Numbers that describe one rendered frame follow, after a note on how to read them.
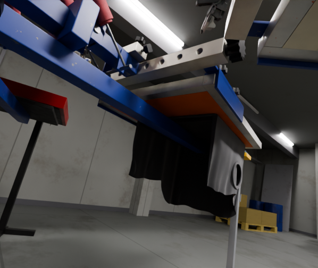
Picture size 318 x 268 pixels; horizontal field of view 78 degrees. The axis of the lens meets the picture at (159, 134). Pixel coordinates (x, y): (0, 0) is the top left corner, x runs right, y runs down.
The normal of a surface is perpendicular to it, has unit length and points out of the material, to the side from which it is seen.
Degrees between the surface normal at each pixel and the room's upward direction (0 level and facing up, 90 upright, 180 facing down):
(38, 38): 90
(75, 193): 90
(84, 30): 90
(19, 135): 90
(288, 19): 180
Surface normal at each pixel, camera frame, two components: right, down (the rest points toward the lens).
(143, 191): 0.67, -0.07
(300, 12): -0.18, 0.95
